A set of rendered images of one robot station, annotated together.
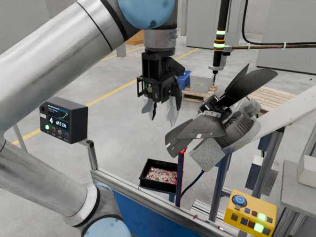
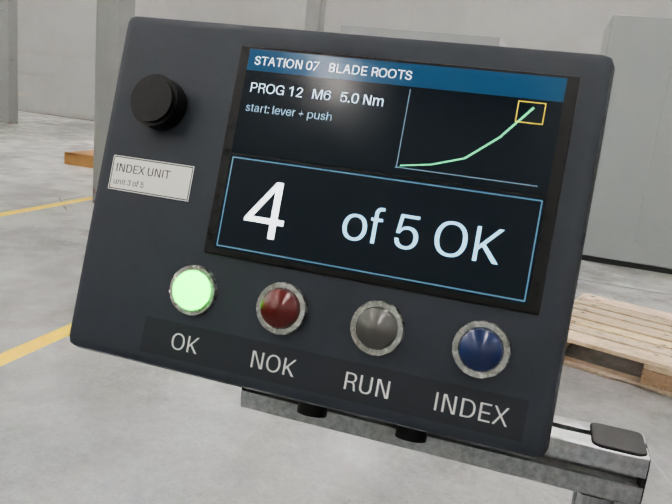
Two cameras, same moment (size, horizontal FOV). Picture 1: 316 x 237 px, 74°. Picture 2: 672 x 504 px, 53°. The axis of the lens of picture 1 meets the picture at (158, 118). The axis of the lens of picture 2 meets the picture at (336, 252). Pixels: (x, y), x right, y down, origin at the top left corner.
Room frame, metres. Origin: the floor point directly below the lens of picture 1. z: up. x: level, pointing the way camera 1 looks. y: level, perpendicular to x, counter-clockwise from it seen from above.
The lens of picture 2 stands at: (0.61, 0.61, 1.23)
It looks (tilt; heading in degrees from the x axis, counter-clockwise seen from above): 13 degrees down; 346
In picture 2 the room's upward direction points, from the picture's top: 6 degrees clockwise
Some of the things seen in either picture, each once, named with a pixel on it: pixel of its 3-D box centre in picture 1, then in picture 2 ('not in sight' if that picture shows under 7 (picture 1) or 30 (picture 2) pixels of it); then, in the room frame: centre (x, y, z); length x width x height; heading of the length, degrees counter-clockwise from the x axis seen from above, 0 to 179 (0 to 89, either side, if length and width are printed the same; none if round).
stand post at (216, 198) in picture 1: (216, 199); not in sight; (1.02, -0.43, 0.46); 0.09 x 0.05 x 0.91; 150
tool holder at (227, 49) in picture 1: (219, 57); not in sight; (0.96, -0.28, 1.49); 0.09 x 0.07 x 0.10; 95
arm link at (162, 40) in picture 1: (161, 38); not in sight; (0.50, -0.01, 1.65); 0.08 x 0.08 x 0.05
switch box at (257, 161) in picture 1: (261, 175); not in sight; (0.98, -0.67, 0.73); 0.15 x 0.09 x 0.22; 60
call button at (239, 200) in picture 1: (239, 200); not in sight; (0.52, -0.30, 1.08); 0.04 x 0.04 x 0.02
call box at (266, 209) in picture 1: (248, 215); not in sight; (0.50, -0.34, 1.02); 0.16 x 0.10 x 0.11; 60
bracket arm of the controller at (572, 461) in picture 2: (76, 138); (431, 420); (0.96, 0.46, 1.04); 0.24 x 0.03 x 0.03; 60
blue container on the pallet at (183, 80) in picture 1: (178, 79); not in sight; (4.15, -0.42, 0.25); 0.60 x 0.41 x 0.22; 157
